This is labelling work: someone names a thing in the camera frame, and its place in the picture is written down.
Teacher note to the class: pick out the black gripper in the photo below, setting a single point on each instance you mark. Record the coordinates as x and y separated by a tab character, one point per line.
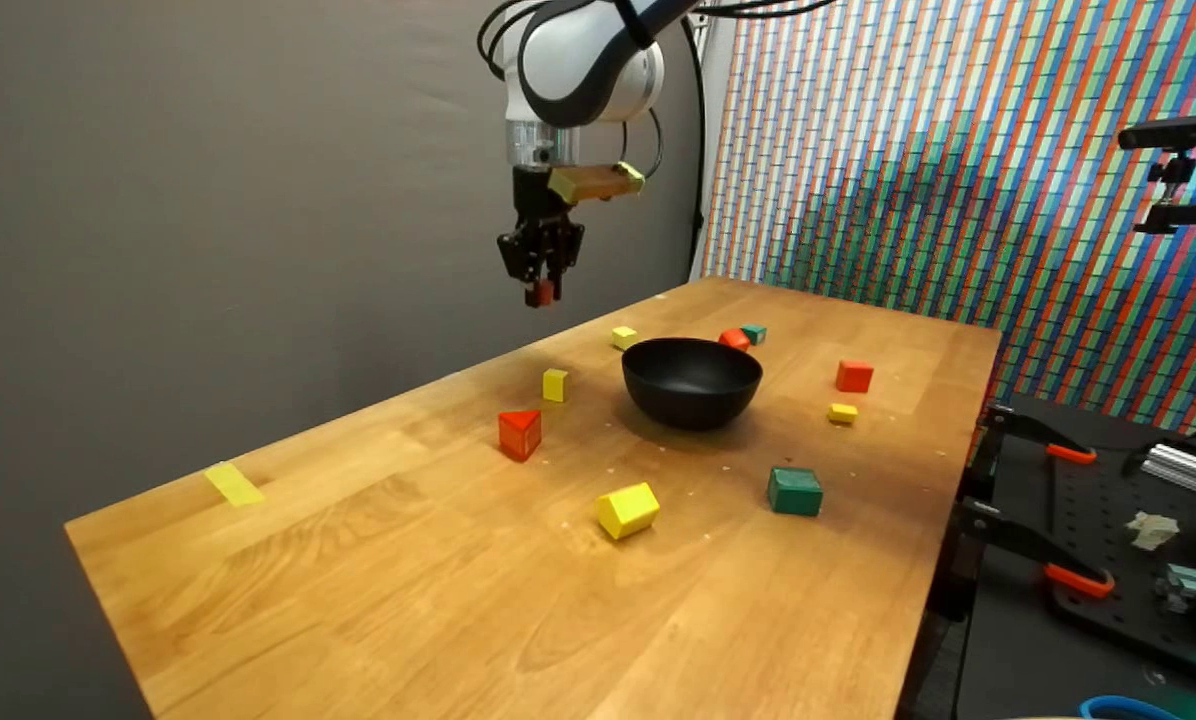
540	215

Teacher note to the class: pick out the small yellow wooden block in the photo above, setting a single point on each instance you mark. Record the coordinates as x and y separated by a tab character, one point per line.
554	386

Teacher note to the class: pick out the red triangular wooden prism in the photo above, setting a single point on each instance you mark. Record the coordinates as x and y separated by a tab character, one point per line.
521	432

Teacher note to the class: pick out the large yellow wooden block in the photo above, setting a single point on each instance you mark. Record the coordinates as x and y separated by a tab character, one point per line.
626	509

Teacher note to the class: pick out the teal wooden block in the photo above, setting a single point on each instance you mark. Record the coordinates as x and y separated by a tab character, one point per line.
758	333
797	490

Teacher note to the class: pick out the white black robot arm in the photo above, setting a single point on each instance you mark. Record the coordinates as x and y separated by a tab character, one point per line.
583	60

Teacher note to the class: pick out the black bowl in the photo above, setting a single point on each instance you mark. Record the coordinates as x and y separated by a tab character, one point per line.
692	386

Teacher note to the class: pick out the small yellow wooden cube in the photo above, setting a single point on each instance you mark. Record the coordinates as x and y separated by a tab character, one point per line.
840	414
623	337

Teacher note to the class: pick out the orange wooden block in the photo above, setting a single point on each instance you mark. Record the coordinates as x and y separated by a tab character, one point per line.
853	377
733	337

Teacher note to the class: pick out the grey fabric backdrop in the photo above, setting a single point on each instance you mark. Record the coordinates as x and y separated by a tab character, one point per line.
221	200

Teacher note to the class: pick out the colourful patterned panel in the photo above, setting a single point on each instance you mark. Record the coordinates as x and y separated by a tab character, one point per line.
959	163

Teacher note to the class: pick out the black orange bar clamp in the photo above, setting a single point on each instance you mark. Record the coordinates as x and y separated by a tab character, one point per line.
1021	432
1021	542

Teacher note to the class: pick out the black pegboard table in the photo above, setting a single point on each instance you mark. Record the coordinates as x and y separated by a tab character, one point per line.
1116	501

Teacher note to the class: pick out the white crumpled object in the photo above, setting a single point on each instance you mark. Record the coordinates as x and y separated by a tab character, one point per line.
1154	530

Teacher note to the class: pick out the white bar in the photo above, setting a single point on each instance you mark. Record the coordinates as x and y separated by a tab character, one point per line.
1183	466

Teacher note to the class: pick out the tan wrist camera box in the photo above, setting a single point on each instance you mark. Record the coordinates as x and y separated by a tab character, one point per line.
596	182

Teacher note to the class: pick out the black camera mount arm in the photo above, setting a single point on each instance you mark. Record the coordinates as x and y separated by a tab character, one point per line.
1176	134

